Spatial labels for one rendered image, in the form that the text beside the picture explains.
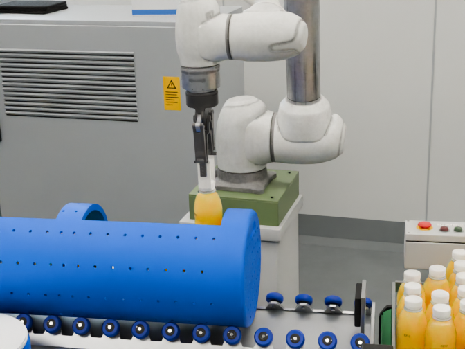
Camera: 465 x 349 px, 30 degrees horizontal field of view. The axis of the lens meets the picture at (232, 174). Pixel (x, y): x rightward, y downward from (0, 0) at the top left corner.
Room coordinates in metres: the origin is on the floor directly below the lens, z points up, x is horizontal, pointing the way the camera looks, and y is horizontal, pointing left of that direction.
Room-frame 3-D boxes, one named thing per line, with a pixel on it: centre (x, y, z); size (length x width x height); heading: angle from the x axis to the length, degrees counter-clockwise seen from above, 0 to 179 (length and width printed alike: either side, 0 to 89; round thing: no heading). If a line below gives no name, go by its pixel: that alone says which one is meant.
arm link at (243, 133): (2.59, -0.04, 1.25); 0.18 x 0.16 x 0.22; 78
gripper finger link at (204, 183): (1.93, 0.07, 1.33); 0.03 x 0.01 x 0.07; 79
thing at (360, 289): (1.88, -0.30, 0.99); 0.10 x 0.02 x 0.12; 169
